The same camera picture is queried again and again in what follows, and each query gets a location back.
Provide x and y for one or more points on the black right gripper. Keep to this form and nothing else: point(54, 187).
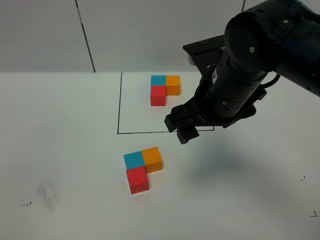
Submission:
point(223, 91)

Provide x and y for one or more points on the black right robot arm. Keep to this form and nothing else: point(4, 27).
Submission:
point(281, 36)

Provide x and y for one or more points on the red template cube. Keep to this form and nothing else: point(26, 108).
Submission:
point(158, 95)

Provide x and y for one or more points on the orange template cube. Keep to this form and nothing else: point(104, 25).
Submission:
point(173, 85)

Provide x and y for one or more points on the blue template cube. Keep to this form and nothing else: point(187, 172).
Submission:
point(158, 80)

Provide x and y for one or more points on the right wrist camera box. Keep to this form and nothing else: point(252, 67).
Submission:
point(205, 53)

